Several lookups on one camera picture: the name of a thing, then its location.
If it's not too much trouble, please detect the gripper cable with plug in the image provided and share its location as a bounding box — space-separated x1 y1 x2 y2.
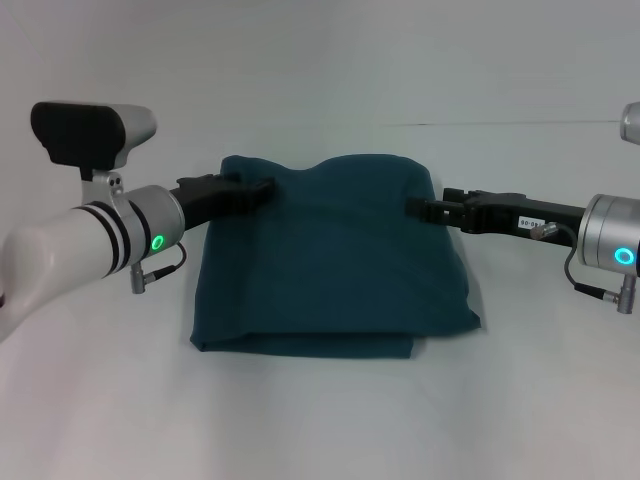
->
130 243 188 296
532 222 637 315

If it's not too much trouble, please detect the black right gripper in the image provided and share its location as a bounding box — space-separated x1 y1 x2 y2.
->
404 187 591 247

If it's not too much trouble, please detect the right gripper cable with plug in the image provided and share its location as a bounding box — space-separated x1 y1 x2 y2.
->
532 222 637 315

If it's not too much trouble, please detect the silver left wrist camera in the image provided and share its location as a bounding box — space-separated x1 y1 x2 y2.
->
30 101 159 206

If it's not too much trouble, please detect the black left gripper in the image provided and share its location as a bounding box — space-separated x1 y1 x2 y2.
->
172 172 278 235

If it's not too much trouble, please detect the left gripper cable with plug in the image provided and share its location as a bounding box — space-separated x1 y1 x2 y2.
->
130 243 188 296

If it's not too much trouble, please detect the blue teal shirt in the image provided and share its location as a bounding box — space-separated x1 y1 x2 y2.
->
192 153 482 360

